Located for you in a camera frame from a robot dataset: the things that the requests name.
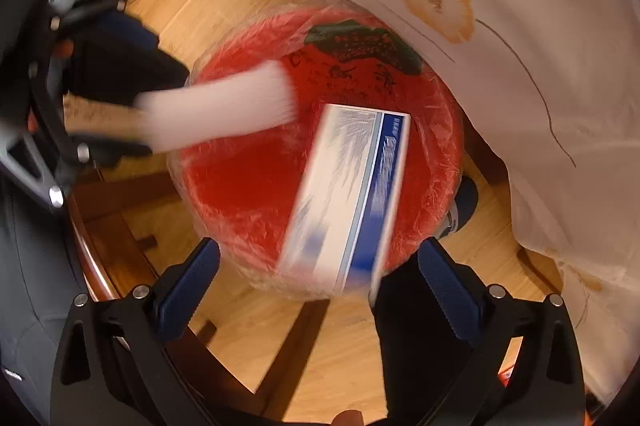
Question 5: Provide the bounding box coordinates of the wooden chair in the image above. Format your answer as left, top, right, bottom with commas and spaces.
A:
67, 171, 332, 409

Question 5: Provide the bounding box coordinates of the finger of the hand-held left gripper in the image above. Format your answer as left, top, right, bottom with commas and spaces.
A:
70, 13, 188, 99
66, 132, 153, 168

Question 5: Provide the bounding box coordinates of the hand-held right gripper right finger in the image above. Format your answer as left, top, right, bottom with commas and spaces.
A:
417, 238, 586, 426

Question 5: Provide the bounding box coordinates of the dark blue slipper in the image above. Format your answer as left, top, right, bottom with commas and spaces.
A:
434, 175, 481, 243

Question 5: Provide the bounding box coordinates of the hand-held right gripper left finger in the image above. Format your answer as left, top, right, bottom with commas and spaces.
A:
50, 237, 221, 426

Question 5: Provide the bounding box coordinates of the red plastic-lined trash bin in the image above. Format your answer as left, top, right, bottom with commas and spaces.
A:
167, 0, 466, 302

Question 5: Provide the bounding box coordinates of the blue and white cardboard box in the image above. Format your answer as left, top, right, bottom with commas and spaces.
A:
280, 103, 413, 294

